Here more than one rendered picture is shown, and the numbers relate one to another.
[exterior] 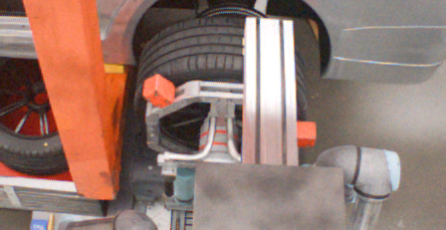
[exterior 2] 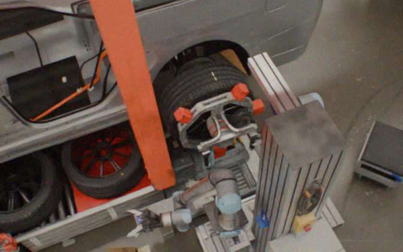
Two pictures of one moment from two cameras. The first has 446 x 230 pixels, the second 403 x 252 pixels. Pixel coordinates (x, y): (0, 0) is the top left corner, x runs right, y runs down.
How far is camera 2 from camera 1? 87 cm
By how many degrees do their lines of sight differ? 7
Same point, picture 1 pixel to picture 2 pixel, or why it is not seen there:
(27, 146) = (112, 180)
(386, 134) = not seen: hidden behind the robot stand
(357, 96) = not seen: hidden behind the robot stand
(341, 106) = (256, 87)
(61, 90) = (144, 133)
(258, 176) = (289, 115)
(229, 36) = (204, 74)
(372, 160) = (306, 100)
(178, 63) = (186, 97)
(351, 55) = not seen: hidden behind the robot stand
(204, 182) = (271, 126)
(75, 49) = (150, 108)
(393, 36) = (280, 38)
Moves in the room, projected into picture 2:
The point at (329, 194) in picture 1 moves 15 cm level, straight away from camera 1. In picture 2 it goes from (318, 110) to (315, 80)
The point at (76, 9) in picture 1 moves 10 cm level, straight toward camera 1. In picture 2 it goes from (150, 88) to (161, 100)
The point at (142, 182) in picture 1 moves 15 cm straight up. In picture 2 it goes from (182, 170) to (180, 161)
